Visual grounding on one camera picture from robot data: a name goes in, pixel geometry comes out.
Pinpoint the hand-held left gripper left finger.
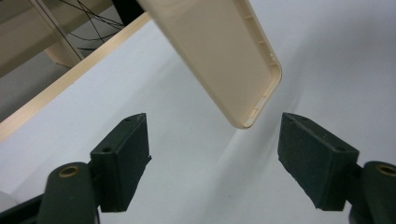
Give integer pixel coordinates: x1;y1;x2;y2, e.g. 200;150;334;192
90;112;153;214

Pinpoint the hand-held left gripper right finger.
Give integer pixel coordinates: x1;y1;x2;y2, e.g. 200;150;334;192
276;112;361;212

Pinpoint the beige phone case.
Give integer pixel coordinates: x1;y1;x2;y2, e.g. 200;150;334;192
136;0;284;131

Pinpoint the light wooden table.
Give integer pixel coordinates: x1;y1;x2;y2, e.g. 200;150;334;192
0;12;153;143

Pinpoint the light wooden shelf unit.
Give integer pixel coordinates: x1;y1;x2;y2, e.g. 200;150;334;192
0;0;114;79

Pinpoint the bundle of black floor cables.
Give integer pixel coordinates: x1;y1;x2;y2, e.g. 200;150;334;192
46;0;126;61

